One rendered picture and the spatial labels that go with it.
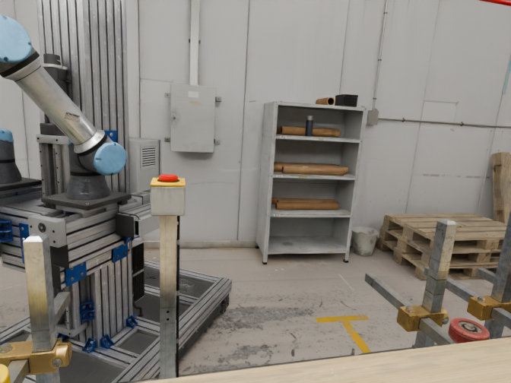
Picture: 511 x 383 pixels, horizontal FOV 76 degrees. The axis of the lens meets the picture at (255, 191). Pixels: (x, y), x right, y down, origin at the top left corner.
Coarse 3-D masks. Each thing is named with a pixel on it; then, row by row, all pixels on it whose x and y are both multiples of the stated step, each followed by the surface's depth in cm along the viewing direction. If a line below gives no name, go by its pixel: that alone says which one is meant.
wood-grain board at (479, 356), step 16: (400, 352) 68; (416, 352) 68; (432, 352) 69; (448, 352) 69; (464, 352) 69; (480, 352) 70; (496, 352) 70; (256, 368) 61; (272, 368) 61; (288, 368) 62; (304, 368) 62; (320, 368) 62; (336, 368) 62; (352, 368) 63; (368, 368) 63; (384, 368) 63; (400, 368) 63; (416, 368) 64; (432, 368) 64; (448, 368) 64; (464, 368) 64; (480, 368) 65; (496, 368) 65
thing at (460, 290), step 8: (424, 272) 123; (448, 280) 113; (448, 288) 112; (456, 288) 109; (464, 288) 108; (464, 296) 106; (472, 296) 103; (496, 312) 96; (504, 312) 94; (496, 320) 96; (504, 320) 93
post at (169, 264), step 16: (160, 224) 69; (160, 240) 70; (176, 240) 72; (160, 256) 71; (160, 272) 72; (176, 272) 74; (160, 288) 73; (176, 288) 75; (160, 304) 73; (176, 304) 76; (160, 320) 74; (176, 320) 77; (160, 336) 75; (176, 336) 78; (160, 352) 76; (176, 352) 79; (160, 368) 77; (176, 368) 80
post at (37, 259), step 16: (32, 240) 65; (48, 240) 68; (32, 256) 65; (48, 256) 68; (32, 272) 66; (48, 272) 68; (32, 288) 66; (48, 288) 68; (32, 304) 67; (48, 304) 68; (32, 320) 68; (48, 320) 68; (32, 336) 68; (48, 336) 69
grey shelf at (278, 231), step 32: (352, 128) 330; (288, 160) 345; (320, 160) 351; (352, 160) 328; (288, 192) 353; (320, 192) 359; (352, 192) 327; (288, 224) 361; (320, 224) 368; (352, 224) 326
